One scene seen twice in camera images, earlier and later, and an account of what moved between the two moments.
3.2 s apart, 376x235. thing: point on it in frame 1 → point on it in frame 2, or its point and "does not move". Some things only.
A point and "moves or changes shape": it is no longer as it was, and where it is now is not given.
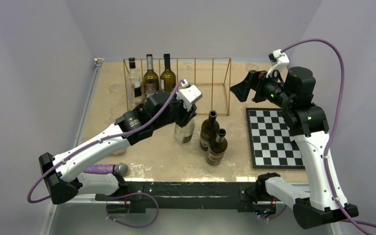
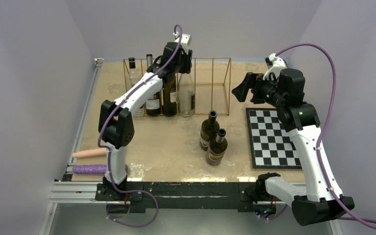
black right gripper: (256, 80) does not move
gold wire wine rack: (203, 82) does not move
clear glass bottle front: (183, 135) moves or changes shape
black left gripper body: (182, 114) → (183, 65)
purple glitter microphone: (121, 168) does not move
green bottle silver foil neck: (217, 149) does not move
